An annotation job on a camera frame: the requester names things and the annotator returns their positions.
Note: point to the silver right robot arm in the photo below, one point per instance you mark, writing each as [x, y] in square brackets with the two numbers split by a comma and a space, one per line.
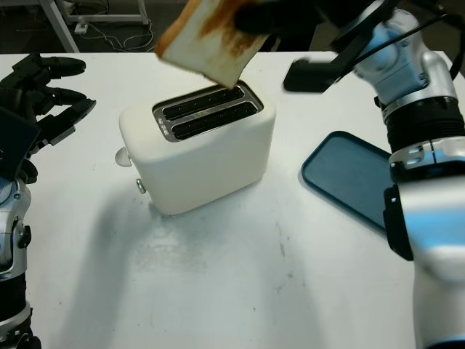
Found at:
[436, 218]

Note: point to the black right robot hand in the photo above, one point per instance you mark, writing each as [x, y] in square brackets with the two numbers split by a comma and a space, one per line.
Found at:
[276, 18]

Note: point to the toasted bread slice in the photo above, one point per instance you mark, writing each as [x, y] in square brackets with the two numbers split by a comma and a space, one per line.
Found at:
[203, 40]

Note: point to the blue plastic tray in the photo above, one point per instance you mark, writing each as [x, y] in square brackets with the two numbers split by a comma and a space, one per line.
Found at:
[345, 178]

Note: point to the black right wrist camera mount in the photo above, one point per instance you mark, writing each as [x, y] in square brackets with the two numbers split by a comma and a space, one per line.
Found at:
[309, 78]

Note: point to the white two-slot toaster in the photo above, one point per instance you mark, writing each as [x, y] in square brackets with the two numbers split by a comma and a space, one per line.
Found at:
[203, 160]

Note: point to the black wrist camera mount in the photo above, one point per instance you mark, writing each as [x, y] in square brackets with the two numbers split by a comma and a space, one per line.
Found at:
[14, 141]
[309, 78]

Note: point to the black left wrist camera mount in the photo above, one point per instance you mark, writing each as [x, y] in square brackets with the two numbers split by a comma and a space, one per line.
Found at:
[14, 141]

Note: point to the white metal cart frame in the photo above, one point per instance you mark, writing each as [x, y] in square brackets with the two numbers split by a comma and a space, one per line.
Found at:
[58, 25]

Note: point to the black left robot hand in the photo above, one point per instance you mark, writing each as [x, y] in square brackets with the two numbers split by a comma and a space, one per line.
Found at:
[25, 87]

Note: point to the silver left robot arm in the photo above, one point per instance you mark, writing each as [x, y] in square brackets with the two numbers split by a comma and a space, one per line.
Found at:
[11, 225]

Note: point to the white power strip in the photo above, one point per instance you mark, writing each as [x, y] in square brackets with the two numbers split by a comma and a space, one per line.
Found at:
[82, 28]

